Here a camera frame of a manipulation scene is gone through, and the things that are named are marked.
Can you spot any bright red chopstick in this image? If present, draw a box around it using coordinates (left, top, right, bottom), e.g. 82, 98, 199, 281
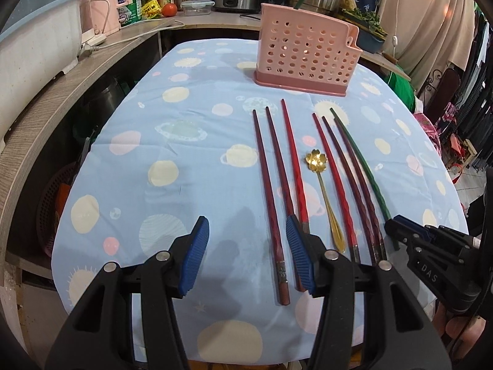
281, 99, 310, 234
312, 114, 360, 263

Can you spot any dark red chopstick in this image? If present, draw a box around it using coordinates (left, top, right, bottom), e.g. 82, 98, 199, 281
322, 116, 379, 265
265, 107, 294, 306
252, 109, 290, 306
331, 109, 387, 264

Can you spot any gold flower spoon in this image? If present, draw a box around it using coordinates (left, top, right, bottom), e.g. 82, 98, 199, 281
305, 149, 346, 253

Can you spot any person's right hand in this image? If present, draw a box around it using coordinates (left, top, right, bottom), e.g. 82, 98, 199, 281
432, 303, 486, 359

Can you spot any pink floral cloth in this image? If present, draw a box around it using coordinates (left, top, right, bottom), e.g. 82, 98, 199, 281
414, 113, 441, 155

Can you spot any green bag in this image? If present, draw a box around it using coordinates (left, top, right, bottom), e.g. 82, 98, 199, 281
384, 72, 416, 114

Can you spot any dark planter with greens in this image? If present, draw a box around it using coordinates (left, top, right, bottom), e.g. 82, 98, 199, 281
338, 8, 388, 54

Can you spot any pink perforated utensil basket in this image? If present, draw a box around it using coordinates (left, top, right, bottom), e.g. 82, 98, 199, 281
254, 3, 362, 97

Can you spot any beige curtain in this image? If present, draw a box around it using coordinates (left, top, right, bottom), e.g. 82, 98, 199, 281
378, 0, 475, 90

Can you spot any blue planet-print tablecloth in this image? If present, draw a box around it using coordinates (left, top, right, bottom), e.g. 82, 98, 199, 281
52, 39, 467, 365

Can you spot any white blue dish rack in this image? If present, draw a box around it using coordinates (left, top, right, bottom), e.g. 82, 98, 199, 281
0, 0, 82, 148

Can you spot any clear food storage container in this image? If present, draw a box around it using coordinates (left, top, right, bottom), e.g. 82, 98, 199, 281
181, 0, 215, 16

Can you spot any red tomato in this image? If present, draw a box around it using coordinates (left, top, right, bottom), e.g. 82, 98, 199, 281
161, 2, 178, 18

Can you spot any green box package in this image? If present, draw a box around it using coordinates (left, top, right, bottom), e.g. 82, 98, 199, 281
117, 0, 141, 27

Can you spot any pink electric kettle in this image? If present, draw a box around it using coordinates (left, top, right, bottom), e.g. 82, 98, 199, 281
78, 0, 134, 38

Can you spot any white power cable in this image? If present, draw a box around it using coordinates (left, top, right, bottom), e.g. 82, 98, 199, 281
78, 0, 186, 61

